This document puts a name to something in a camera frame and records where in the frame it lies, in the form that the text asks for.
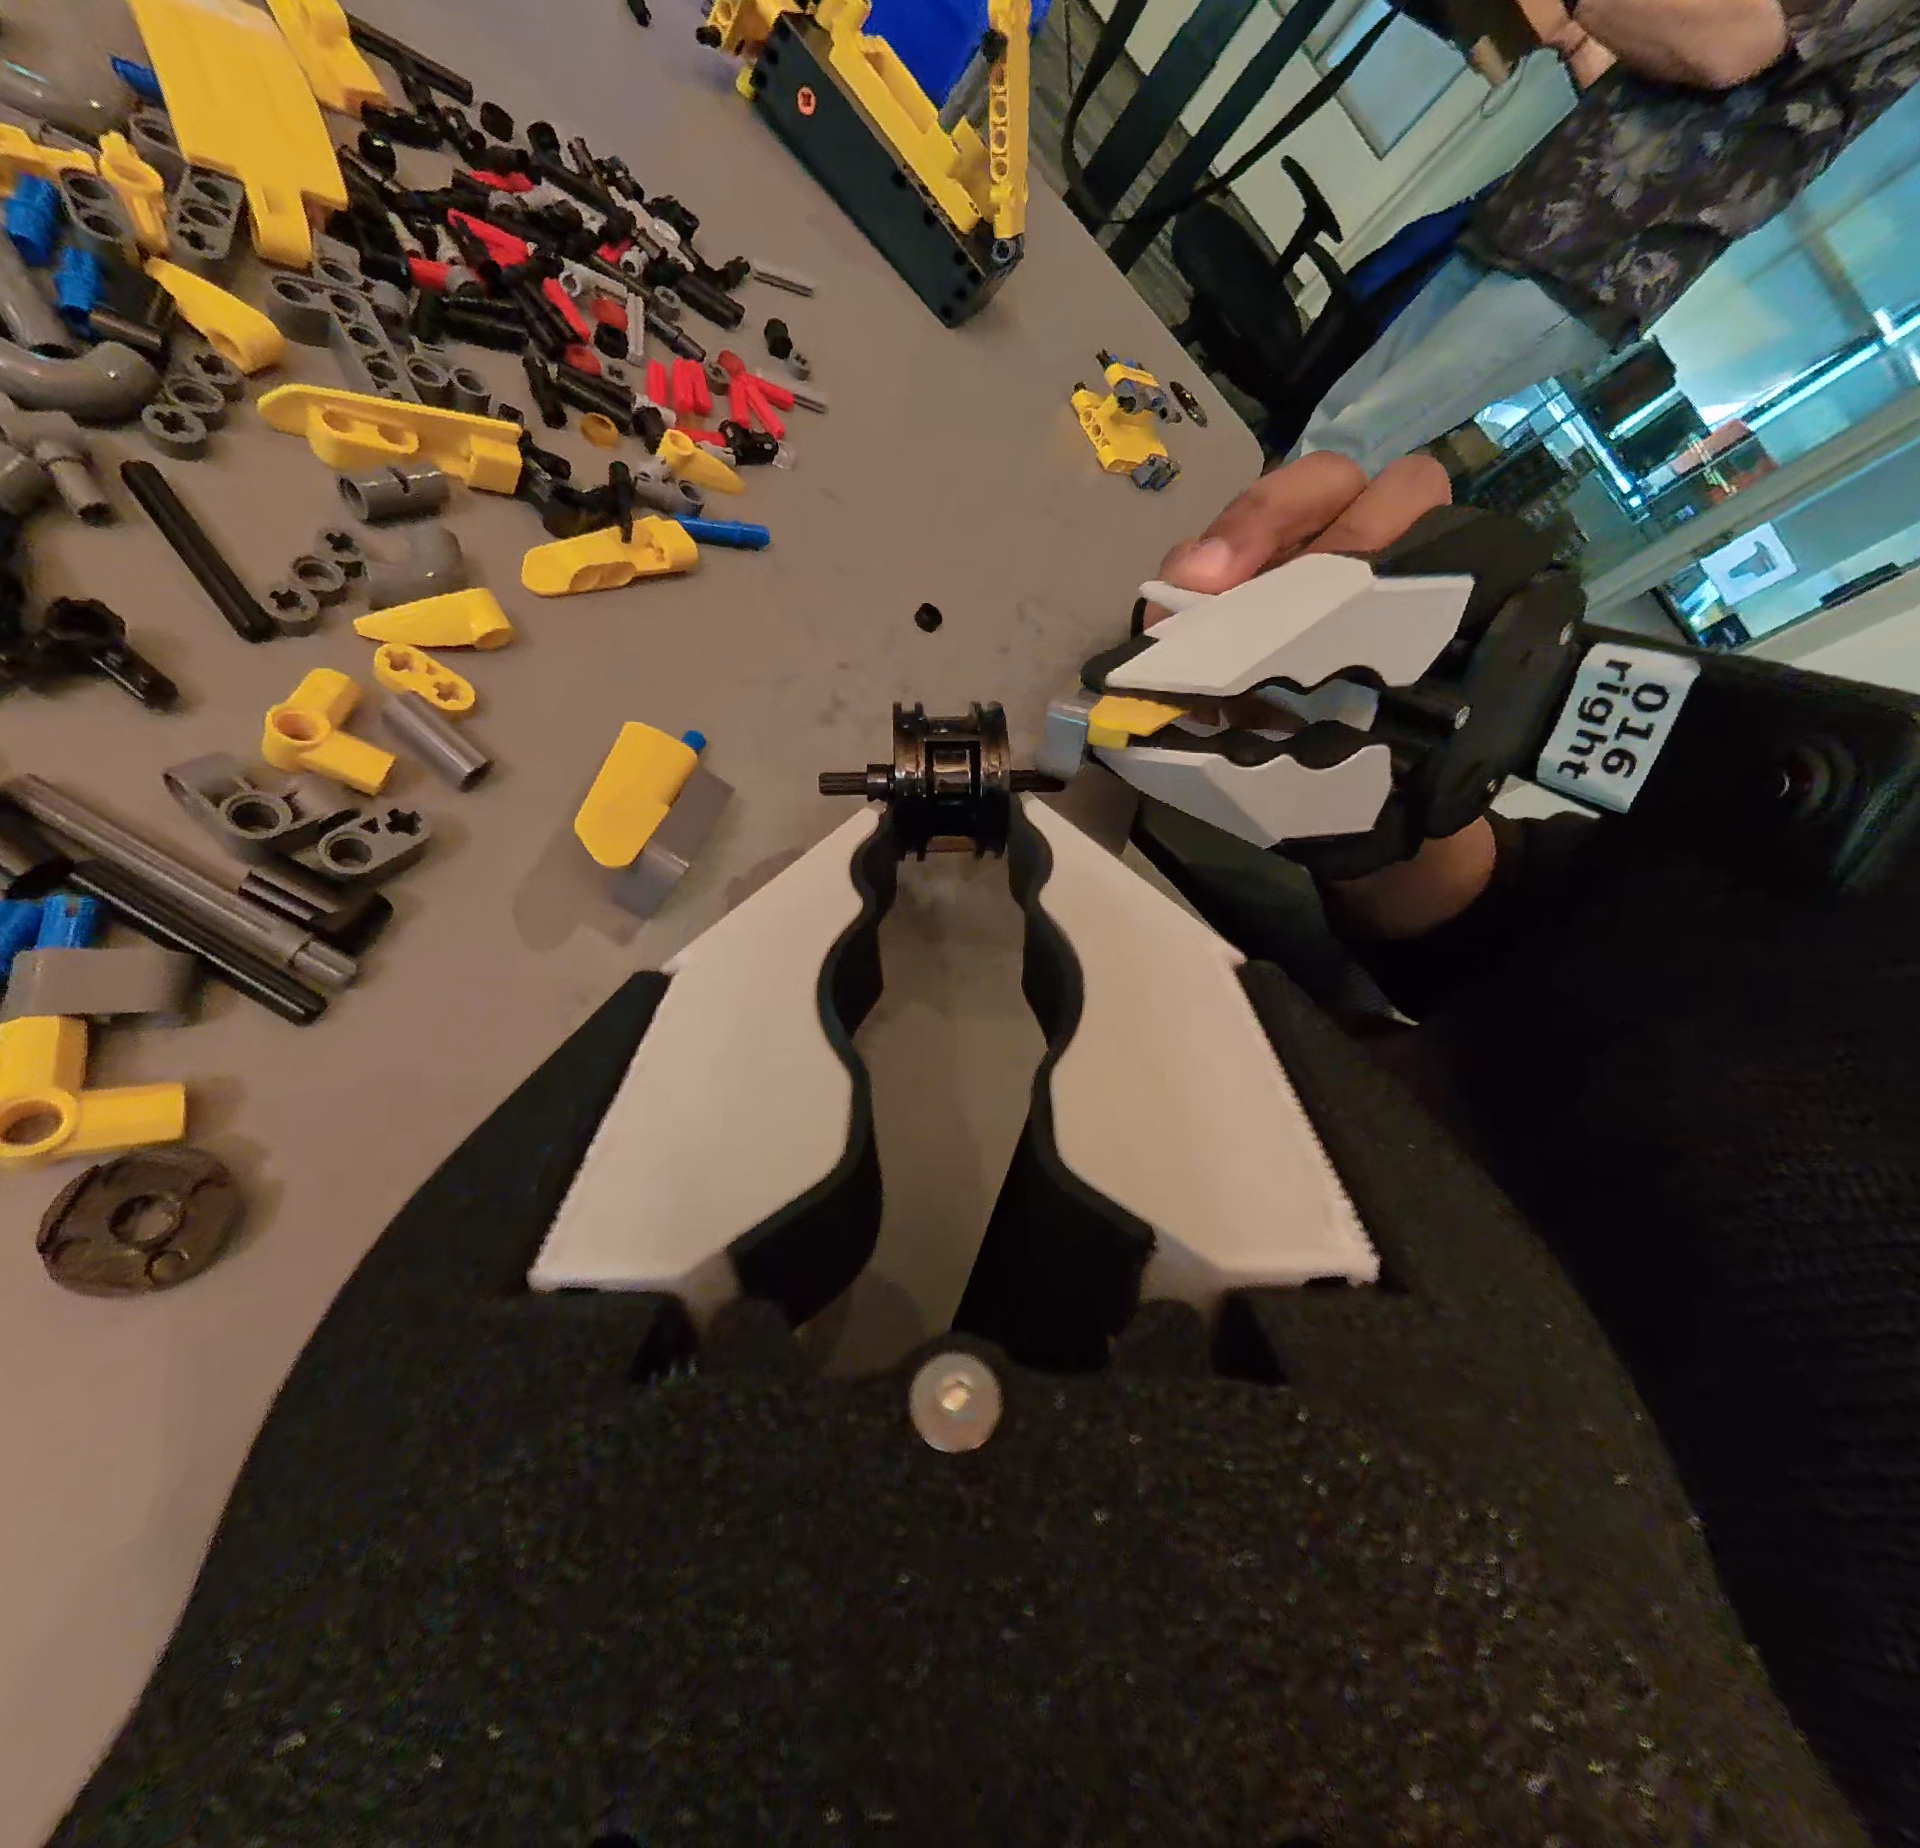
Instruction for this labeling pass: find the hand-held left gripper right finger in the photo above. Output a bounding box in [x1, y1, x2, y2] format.
[1019, 802, 1380, 1294]

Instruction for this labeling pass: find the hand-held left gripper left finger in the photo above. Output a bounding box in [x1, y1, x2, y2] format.
[526, 802, 898, 1302]

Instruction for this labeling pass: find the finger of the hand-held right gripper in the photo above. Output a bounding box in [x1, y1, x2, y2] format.
[1109, 738, 1398, 848]
[1080, 554, 1479, 695]

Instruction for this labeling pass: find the small yellow grey pin assembly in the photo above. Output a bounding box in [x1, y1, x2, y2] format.
[1069, 355, 1186, 490]

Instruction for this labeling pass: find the black toy wheel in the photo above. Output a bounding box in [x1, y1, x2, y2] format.
[820, 700, 1059, 850]

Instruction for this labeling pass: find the pile of toy building pieces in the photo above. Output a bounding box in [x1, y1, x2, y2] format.
[0, 0, 830, 1296]

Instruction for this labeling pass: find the person's right forearm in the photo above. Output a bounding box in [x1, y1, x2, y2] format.
[1320, 812, 1920, 1100]

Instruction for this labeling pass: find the person's right hand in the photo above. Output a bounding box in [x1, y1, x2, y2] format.
[1156, 453, 1501, 939]

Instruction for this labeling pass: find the black swivel chair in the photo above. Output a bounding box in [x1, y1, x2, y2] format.
[1170, 151, 1359, 433]

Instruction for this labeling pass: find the grey brick with yellow slope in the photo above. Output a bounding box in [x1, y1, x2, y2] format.
[575, 720, 738, 919]

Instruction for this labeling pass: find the blue cloth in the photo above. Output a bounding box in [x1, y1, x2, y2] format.
[1342, 190, 1508, 312]

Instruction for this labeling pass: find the standing desk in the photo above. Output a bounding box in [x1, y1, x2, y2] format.
[1057, 0, 1448, 238]

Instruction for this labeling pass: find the yellow toy vehicle build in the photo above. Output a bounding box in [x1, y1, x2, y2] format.
[696, 0, 1036, 327]

